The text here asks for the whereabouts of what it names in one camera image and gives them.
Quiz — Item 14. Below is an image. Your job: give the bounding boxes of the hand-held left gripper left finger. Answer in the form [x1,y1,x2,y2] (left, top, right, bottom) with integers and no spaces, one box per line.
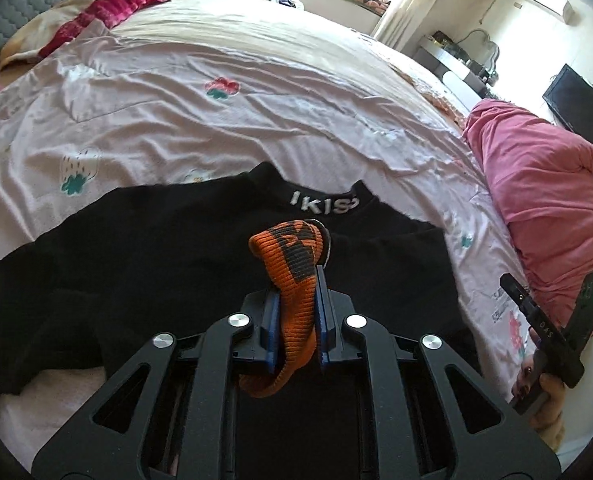
[30,287,283,480]

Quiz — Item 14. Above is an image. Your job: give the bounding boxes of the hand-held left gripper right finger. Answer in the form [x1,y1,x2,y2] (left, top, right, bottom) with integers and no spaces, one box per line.
[315,265,562,480]

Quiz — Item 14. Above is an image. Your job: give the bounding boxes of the orange and black sock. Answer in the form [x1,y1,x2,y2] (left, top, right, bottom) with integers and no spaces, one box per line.
[236,219,333,400]

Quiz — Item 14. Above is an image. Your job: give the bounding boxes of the black shirt with printed collar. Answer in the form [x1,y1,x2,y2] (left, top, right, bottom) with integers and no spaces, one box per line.
[0,160,482,480]

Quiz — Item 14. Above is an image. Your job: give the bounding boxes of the person's right hand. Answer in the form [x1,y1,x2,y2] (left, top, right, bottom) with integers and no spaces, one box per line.
[511,327,568,453]

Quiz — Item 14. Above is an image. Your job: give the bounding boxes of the pink blanket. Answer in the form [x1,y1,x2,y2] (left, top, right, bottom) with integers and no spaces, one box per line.
[461,99,593,341]

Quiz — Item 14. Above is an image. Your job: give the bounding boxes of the pale pink printed duvet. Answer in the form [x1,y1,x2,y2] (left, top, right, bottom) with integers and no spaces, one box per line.
[0,0,542,461]

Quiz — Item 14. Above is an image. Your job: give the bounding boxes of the black television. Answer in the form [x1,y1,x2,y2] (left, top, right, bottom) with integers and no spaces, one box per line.
[543,64,593,151]

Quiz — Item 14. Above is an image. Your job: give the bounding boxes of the white cabinet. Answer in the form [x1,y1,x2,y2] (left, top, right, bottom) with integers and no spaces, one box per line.
[414,32,500,101]

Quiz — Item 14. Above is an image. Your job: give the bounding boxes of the cream curtain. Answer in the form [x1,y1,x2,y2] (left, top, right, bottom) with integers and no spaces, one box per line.
[371,0,482,51]

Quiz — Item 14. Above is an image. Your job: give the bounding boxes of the red and cream pillow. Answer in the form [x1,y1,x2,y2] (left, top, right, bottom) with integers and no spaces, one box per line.
[0,0,172,68]

